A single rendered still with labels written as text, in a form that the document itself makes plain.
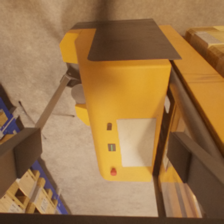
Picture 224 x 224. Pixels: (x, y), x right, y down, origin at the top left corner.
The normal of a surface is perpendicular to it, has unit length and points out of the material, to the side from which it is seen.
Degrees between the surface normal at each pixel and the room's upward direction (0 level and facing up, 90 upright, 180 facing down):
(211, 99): 90
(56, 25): 0
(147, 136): 0
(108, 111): 0
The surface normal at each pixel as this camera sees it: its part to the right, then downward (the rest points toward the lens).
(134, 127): -0.06, 0.63
